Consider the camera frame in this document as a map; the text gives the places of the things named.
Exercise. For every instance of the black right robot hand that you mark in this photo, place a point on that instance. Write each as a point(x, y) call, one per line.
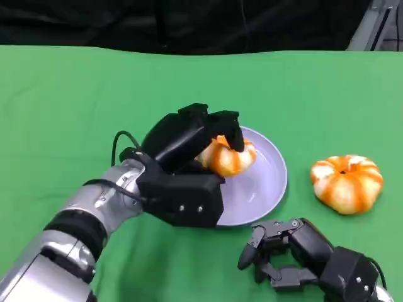
point(305, 242)

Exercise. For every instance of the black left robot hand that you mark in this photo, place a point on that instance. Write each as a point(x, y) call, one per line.
point(176, 138)

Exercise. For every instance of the orange white toy bread roll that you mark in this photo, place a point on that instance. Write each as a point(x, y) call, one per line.
point(226, 160)
point(346, 185)

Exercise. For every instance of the lilac plate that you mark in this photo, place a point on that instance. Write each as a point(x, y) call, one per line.
point(258, 188)

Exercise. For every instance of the green table cloth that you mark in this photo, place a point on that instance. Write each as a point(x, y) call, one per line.
point(78, 94)

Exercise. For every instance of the black backdrop curtain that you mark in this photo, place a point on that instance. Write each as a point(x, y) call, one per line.
point(157, 25)

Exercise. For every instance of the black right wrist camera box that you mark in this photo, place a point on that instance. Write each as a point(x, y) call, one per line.
point(349, 273)

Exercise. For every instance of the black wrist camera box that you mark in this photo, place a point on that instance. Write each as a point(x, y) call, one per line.
point(182, 198)
point(349, 273)

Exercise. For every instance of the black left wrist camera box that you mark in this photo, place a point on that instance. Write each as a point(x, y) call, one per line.
point(182, 198)

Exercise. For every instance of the grey metal frame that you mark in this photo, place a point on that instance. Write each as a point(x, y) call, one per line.
point(374, 28)

